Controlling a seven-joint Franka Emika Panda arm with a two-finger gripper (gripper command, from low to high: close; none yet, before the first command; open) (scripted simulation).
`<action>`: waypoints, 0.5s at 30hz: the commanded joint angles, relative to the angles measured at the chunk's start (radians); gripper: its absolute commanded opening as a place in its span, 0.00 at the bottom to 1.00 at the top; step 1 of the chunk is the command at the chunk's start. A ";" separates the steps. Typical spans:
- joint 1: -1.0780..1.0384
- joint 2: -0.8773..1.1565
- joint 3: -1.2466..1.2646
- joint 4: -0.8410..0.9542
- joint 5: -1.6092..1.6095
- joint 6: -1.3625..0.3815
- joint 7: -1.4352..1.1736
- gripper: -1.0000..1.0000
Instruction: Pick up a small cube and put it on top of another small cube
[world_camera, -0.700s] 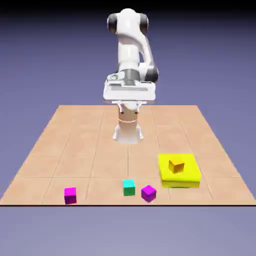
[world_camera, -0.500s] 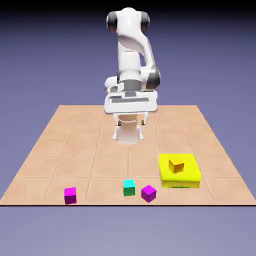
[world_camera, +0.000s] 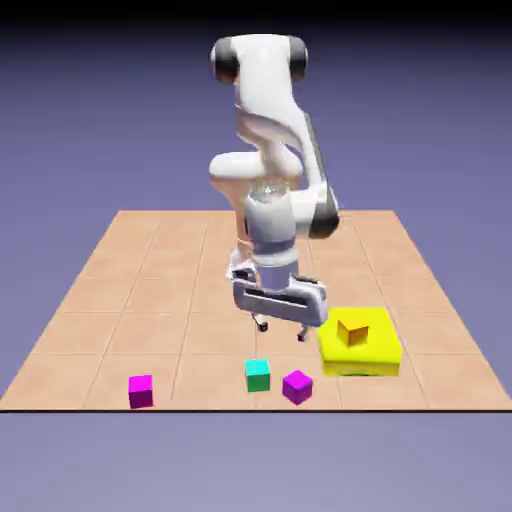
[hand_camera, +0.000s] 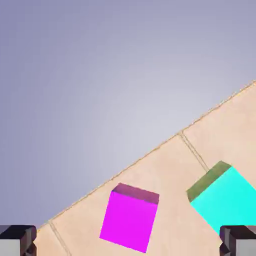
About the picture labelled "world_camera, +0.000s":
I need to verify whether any small purple cube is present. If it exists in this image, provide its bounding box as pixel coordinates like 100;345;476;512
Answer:
282;369;314;406

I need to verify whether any small orange cube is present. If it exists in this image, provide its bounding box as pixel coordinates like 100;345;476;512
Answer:
336;318;371;348

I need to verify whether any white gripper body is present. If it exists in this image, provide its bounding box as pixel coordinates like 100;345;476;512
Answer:
230;273;330;327

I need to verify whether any large yellow box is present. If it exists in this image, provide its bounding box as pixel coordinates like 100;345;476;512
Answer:
317;306;403;378

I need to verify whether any small teal cube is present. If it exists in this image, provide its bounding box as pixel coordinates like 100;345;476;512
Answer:
244;358;272;394

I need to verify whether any small magenta cube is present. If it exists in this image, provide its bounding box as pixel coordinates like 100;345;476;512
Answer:
127;374;155;410

